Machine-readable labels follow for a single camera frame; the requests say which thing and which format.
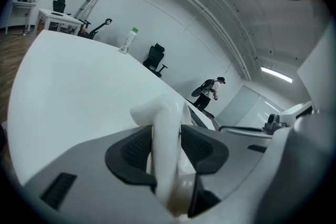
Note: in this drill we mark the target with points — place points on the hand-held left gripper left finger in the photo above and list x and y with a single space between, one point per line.
105 204

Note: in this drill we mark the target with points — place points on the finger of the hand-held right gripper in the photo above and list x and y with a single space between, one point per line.
244 131

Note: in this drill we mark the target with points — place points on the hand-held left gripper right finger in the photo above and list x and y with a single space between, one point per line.
236 160

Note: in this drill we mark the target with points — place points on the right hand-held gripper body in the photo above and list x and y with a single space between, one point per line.
271 122

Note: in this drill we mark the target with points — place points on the frosted glass partition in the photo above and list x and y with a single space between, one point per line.
244 105

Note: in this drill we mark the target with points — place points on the ceiling light strip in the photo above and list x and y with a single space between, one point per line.
277 74

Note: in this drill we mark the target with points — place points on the black high-back office chair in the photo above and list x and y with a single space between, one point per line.
155 57

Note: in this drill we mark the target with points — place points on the white ceiling pipes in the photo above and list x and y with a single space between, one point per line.
215 15

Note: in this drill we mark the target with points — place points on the large white table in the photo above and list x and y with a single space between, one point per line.
78 86

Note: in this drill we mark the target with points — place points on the white bottle with green cap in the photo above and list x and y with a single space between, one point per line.
128 42

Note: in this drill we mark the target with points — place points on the small white table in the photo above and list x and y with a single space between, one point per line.
65 19

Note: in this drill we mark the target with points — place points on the black tablet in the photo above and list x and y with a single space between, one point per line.
57 13

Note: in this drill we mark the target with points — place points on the folded aluminium ladder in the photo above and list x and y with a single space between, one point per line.
88 5

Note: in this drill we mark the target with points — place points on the white side table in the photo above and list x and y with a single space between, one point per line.
23 4

